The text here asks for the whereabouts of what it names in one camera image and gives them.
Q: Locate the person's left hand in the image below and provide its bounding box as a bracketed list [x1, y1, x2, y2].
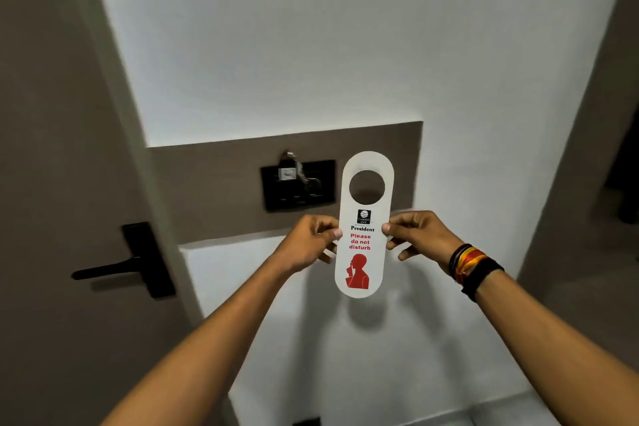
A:
[272, 214, 345, 276]

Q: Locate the person's right hand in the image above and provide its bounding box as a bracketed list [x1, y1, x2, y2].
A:
[381, 210, 465, 275]

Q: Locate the white door hanger sign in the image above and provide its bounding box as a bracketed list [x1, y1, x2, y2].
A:
[334, 151, 395, 300]

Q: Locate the person's left forearm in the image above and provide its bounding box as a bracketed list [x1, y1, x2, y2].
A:
[100, 255, 300, 426]

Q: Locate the person's right forearm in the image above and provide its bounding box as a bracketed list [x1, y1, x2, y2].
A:
[474, 270, 639, 426]

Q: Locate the wide black wristband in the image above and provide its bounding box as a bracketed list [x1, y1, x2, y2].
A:
[461, 258, 505, 303]

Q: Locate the brown side panel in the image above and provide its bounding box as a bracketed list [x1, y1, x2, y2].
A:
[517, 0, 639, 381]

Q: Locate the grey-brown door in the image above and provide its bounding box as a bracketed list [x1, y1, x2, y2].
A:
[0, 0, 205, 426]

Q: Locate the black key card switch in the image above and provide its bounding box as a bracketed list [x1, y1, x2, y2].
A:
[260, 159, 336, 213]

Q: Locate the metal key ring with tag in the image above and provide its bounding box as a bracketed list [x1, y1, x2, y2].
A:
[279, 150, 321, 193]

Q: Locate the thin black thread bracelet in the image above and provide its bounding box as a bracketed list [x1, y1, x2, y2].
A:
[448, 243, 473, 278]

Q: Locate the red and yellow thread bracelet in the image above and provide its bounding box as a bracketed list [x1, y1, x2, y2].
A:
[453, 247, 488, 285]

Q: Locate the brown wall panel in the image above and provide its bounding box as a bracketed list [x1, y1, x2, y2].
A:
[146, 121, 424, 246]

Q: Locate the black door handle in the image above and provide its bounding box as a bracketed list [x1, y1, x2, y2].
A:
[71, 222, 176, 300]

